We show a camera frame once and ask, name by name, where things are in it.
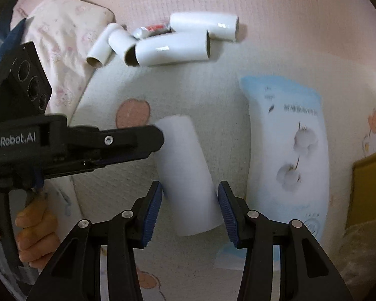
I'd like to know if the pink printed pillow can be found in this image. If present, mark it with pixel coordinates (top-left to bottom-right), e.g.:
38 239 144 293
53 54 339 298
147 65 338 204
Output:
13 0 116 123

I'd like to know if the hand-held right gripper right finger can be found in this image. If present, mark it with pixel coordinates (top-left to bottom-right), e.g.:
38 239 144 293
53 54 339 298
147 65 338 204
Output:
218 181 354 301

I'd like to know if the blue and white tissue pack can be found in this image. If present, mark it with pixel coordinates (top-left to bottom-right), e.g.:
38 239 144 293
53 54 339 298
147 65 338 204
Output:
215 75 331 272

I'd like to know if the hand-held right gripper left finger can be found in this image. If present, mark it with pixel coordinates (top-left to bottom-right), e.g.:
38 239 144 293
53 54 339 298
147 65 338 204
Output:
25 181 163 301

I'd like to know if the white cardboard roll core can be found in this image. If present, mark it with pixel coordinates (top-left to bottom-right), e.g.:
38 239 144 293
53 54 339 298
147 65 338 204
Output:
155 114 227 237

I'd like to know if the red white ointment tube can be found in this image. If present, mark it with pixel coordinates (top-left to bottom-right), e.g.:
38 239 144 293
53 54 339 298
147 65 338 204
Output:
132 23 171 39

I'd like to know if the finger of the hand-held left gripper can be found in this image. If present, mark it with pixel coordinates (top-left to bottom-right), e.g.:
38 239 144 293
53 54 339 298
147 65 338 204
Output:
68 124 165 174

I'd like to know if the pile of white tubes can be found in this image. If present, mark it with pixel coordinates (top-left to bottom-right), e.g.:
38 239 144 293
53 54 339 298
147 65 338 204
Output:
86 13 239 69

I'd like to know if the yellow box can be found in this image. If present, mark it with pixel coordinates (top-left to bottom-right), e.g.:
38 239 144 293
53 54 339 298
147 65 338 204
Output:
346 149 376 230

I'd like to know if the person's left hand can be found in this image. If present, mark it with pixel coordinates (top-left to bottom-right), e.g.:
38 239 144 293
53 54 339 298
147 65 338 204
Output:
0 194 60 272

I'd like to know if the pink printed bed sheet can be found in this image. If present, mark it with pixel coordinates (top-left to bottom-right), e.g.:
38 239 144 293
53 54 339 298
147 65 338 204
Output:
6 0 376 301

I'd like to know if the dark blue cloth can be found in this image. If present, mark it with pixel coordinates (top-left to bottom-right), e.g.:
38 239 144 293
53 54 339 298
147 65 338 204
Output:
0 19 27 80

